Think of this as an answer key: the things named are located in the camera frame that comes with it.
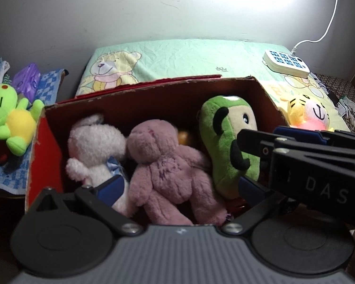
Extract yellow tiger plush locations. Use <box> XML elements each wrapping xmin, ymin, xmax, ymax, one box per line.
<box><xmin>286</xmin><ymin>93</ymin><xmax>335</xmax><ymax>133</ymax></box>

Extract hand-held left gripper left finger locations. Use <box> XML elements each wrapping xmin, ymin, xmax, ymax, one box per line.
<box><xmin>37</xmin><ymin>175</ymin><xmax>143</xmax><ymax>237</ymax></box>

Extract orange plush toy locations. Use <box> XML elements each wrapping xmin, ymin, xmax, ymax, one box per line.
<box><xmin>177</xmin><ymin>129</ymin><xmax>196</xmax><ymax>146</ymax></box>

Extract white bunny plush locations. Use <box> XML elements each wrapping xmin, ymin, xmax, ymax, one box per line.
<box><xmin>66</xmin><ymin>114</ymin><xmax>131</xmax><ymax>217</ymax></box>

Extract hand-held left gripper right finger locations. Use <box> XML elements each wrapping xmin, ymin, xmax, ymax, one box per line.
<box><xmin>221</xmin><ymin>176</ymin><xmax>296</xmax><ymax>237</ymax></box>

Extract dark patterned cloth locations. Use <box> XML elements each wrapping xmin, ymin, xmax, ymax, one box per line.
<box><xmin>311</xmin><ymin>72</ymin><xmax>355</xmax><ymax>134</ymax></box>

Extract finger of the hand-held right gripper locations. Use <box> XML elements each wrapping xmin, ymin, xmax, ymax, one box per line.
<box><xmin>274</xmin><ymin>126</ymin><xmax>355</xmax><ymax>143</ymax></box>
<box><xmin>237</xmin><ymin>129</ymin><xmax>285</xmax><ymax>162</ymax></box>

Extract green pea pod plush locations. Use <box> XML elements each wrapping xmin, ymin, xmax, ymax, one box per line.
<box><xmin>197</xmin><ymin>95</ymin><xmax>261</xmax><ymax>201</ymax></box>

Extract white work gloves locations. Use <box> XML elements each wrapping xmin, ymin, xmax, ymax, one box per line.
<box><xmin>339</xmin><ymin>95</ymin><xmax>355</xmax><ymax>130</ymax></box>

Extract green cartoon printed bedsheet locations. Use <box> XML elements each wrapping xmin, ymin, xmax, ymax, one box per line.
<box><xmin>75</xmin><ymin>38</ymin><xmax>351</xmax><ymax>131</ymax></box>

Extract white power strip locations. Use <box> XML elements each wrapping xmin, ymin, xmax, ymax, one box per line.
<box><xmin>262</xmin><ymin>50</ymin><xmax>311</xmax><ymax>79</ymax></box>

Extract black charger with cable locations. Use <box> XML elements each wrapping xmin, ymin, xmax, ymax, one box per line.
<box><xmin>326</xmin><ymin>90</ymin><xmax>340</xmax><ymax>107</ymax></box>

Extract white power cable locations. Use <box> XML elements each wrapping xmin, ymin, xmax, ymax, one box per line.
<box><xmin>289</xmin><ymin>0</ymin><xmax>343</xmax><ymax>56</ymax></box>

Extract green frog plush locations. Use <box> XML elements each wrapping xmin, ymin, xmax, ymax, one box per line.
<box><xmin>0</xmin><ymin>83</ymin><xmax>45</xmax><ymax>157</ymax></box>

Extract purple teddy bear plush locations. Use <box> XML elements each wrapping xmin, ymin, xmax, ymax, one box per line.
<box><xmin>127</xmin><ymin>119</ymin><xmax>229</xmax><ymax>226</ymax></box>

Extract red cardboard box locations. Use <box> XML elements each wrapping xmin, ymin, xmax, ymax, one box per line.
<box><xmin>25</xmin><ymin>75</ymin><xmax>290</xmax><ymax>213</ymax></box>

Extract blue checkered towel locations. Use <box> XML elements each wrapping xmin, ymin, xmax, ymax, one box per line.
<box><xmin>0</xmin><ymin>69</ymin><xmax>69</xmax><ymax>190</ymax></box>

